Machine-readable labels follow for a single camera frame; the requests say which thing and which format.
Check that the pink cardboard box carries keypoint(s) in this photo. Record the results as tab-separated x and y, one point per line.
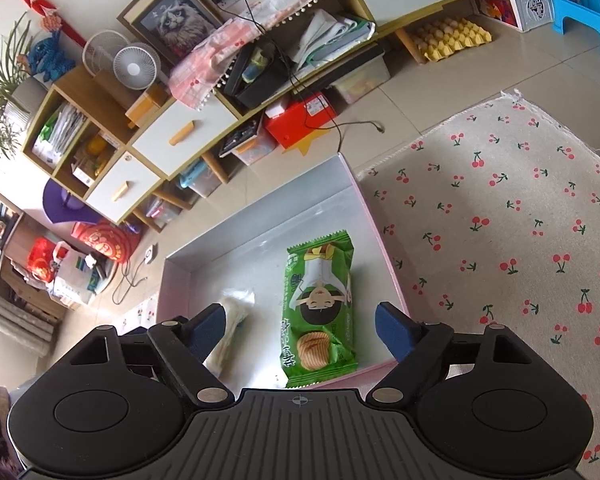
244	256

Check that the clear rice cracker packet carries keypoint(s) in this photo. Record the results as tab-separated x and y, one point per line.
237	305

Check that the pink cherry cloth cover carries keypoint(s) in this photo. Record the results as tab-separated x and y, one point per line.
260	25

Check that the green chips packet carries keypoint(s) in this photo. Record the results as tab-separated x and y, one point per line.
316	332

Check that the black storage case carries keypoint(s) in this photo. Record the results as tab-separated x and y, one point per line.
259	70

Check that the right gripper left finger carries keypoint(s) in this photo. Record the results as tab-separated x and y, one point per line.
183	346

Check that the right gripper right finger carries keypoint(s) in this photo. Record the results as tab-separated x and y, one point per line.
418	349

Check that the red gift bag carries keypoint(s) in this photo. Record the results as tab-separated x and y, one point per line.
104	238

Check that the framed cat picture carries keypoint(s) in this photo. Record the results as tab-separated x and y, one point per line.
174	28

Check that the wooden TV cabinet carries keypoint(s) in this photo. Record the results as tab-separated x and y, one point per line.
114	162

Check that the yellow egg tray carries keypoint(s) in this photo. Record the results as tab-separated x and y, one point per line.
439	40

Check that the cherry pattern tablecloth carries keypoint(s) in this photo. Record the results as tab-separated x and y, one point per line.
493	216

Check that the white paper shopping bag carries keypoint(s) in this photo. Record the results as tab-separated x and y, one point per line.
76	277

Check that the white desk fan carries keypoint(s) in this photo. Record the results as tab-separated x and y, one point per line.
137	66

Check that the red box under cabinet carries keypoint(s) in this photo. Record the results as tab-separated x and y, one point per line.
299	120

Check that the purple hat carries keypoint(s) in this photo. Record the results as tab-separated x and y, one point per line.
60	206

